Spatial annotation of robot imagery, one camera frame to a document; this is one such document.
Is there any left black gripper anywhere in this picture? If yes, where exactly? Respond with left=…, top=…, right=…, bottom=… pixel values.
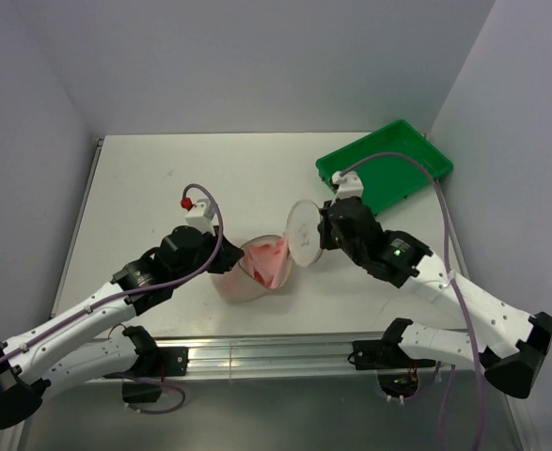
left=172, top=224, right=244, bottom=287

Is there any pink bra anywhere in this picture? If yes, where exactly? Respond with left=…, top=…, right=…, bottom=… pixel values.
left=241, top=237, right=289, bottom=289

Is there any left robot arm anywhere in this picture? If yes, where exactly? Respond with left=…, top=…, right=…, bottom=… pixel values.
left=0, top=225, right=244, bottom=430

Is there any green plastic tray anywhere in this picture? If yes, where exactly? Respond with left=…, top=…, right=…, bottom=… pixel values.
left=316, top=120, right=453, bottom=214

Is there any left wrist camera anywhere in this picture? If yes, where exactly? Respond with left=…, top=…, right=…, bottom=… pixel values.
left=180, top=197, right=215, bottom=235

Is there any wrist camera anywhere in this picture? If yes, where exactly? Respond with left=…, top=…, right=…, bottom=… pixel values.
left=180, top=197, right=215, bottom=235
left=330, top=171, right=364, bottom=203

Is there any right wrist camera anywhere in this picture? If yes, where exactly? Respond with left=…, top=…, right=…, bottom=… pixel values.
left=330, top=171, right=364, bottom=203

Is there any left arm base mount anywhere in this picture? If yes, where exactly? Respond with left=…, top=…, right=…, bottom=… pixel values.
left=121, top=346, right=189, bottom=405

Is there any aluminium table frame rail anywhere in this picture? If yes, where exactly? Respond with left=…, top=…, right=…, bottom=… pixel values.
left=19, top=331, right=514, bottom=384

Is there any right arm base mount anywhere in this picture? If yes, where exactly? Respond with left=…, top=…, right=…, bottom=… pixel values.
left=347, top=340, right=418, bottom=397

